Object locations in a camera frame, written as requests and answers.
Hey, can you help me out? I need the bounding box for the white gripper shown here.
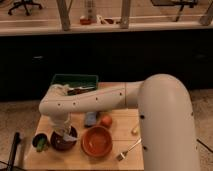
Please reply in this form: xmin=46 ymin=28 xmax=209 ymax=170
xmin=50 ymin=114 xmax=71 ymax=135

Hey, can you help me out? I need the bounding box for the light blue towel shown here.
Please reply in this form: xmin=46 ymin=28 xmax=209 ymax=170
xmin=60 ymin=131 xmax=78 ymax=142

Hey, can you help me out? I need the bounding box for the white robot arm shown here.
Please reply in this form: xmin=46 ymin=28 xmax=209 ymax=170
xmin=39 ymin=74 xmax=200 ymax=171

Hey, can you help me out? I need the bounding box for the purple bowl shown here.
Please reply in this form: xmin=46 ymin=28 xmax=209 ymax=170
xmin=50 ymin=132 xmax=77 ymax=151

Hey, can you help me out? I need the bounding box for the orange bowl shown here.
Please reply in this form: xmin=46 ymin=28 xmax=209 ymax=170
xmin=81 ymin=126 xmax=113 ymax=158

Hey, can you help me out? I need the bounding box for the red bowl on shelf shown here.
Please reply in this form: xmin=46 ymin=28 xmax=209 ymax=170
xmin=79 ymin=18 xmax=92 ymax=25

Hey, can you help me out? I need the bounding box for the dark cup with green item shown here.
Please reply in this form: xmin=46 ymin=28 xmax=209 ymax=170
xmin=32 ymin=133 xmax=49 ymax=152

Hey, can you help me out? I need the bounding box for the blue sponge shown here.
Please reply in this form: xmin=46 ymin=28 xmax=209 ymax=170
xmin=84 ymin=112 xmax=97 ymax=127

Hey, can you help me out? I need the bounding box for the white item in tray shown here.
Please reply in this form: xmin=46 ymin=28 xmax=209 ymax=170
xmin=51 ymin=84 xmax=69 ymax=93

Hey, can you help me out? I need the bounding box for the dark red item in tray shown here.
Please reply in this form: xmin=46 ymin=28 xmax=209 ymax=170
xmin=68 ymin=89 xmax=89 ymax=96

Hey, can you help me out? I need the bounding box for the silver utensil in tray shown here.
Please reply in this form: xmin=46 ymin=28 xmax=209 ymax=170
xmin=79 ymin=86 xmax=95 ymax=90

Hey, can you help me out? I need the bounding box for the green tray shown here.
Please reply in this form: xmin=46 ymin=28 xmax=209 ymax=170
xmin=51 ymin=74 xmax=98 ymax=90

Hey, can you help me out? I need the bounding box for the orange ball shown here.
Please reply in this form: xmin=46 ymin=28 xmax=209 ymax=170
xmin=100 ymin=115 xmax=112 ymax=128

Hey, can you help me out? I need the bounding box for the black stand at left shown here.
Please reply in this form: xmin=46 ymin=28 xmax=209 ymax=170
xmin=7 ymin=132 xmax=21 ymax=171

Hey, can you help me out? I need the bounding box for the silver fork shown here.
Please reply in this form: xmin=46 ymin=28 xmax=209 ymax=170
xmin=116 ymin=139 xmax=141 ymax=161

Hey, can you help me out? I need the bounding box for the black office chair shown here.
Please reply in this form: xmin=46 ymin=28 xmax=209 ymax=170
xmin=8 ymin=0 xmax=43 ymax=16

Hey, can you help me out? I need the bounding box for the yellow handled utensil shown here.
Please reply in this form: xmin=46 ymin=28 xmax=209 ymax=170
xmin=131 ymin=124 xmax=139 ymax=135

